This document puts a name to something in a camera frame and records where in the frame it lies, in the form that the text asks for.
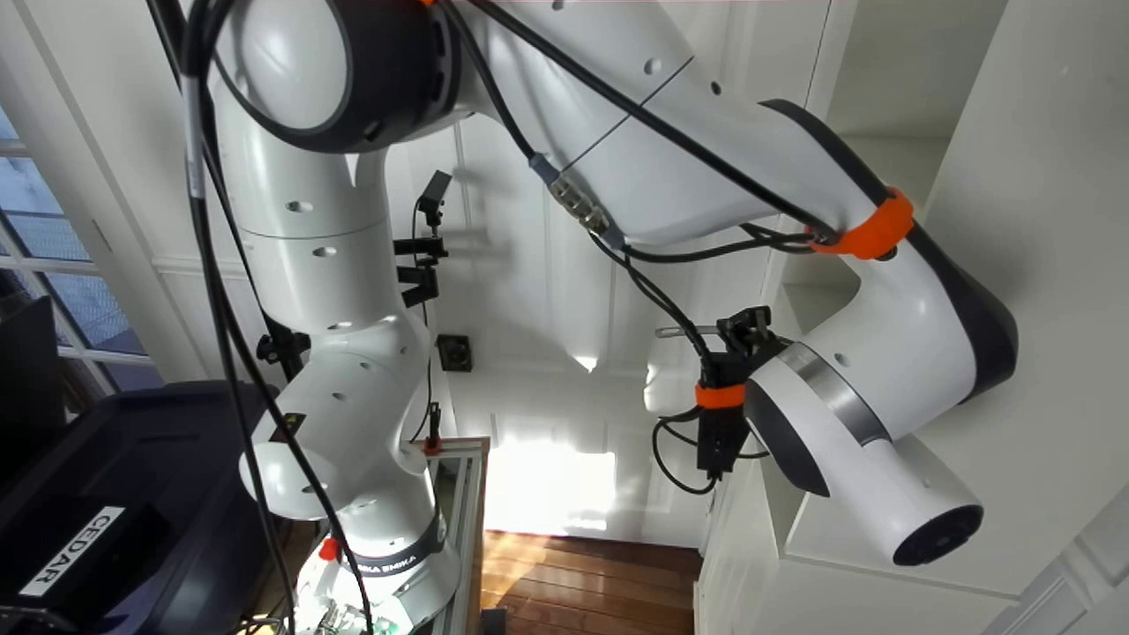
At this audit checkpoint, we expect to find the black camera on mount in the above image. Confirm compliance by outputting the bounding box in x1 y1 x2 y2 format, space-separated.
392 169 459 309

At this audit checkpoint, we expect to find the metal table frame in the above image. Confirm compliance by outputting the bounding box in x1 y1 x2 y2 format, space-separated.
419 433 489 635

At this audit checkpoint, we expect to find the black case with white label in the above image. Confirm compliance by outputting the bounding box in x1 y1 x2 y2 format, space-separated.
0 381 312 635

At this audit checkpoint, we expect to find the window with white frame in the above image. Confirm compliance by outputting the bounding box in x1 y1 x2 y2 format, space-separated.
0 101 168 399

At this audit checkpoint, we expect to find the black flat panel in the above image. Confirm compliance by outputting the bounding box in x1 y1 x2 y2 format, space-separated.
0 293 68 487

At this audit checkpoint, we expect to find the white shelf cabinet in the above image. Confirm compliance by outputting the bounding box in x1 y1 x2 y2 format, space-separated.
692 0 1129 635

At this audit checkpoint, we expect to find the orange cable strap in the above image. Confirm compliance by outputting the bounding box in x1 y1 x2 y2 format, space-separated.
695 381 750 414
814 190 919 260

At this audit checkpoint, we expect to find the black stand pole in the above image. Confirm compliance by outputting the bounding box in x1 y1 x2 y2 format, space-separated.
145 0 314 381

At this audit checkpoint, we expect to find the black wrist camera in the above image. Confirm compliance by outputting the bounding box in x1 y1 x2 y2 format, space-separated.
699 404 747 479

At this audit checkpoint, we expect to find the red clamp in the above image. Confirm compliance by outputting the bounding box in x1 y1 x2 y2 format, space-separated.
407 403 455 457

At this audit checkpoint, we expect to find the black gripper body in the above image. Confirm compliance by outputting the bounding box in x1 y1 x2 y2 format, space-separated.
701 300 790 387

